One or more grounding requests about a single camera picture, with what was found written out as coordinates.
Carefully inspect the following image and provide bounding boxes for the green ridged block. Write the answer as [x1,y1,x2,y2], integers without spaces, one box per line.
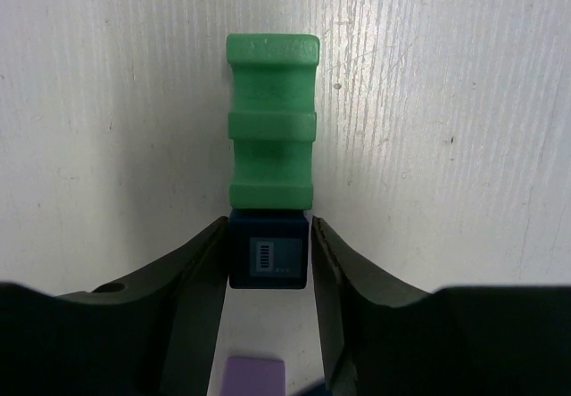
[226,34,320,210]

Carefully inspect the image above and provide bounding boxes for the small dark blue cube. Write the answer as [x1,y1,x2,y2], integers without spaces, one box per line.
[228,209,310,290]

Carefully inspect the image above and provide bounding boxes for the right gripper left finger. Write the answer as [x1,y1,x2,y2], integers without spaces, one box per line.
[1,217,228,395]

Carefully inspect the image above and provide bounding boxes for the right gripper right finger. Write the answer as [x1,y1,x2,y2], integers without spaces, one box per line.
[311,218,570,395]

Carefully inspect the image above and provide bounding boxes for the long dark blue block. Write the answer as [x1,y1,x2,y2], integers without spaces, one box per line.
[295,380,333,396]

